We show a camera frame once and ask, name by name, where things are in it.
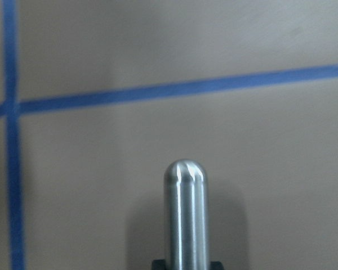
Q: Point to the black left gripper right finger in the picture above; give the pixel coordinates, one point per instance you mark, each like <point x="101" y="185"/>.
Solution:
<point x="216" y="265"/>

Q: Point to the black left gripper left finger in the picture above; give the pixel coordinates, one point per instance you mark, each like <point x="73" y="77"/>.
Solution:
<point x="158" y="264"/>

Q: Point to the steel muddler rod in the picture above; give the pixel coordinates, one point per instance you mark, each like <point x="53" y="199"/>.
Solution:
<point x="186" y="238"/>

